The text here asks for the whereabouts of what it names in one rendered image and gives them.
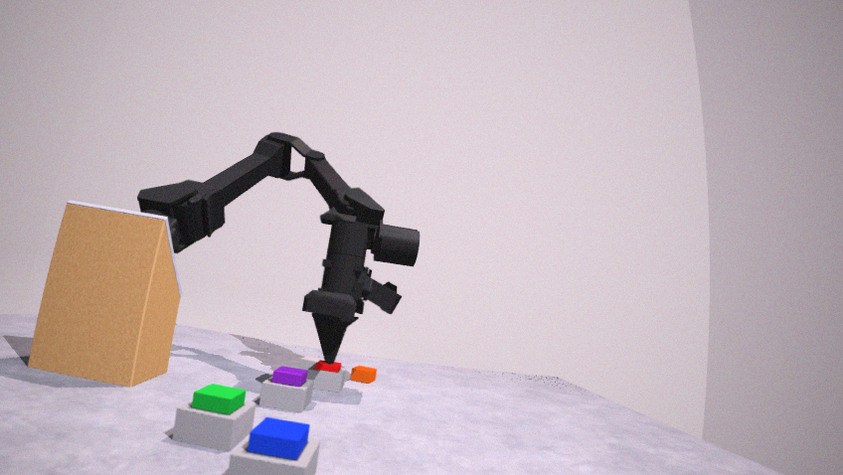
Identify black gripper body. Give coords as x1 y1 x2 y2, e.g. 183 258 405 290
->
302 253 365 319

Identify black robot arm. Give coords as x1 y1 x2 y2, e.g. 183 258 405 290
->
137 132 420 314

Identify white cube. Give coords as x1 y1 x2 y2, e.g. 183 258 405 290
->
298 357 324 370

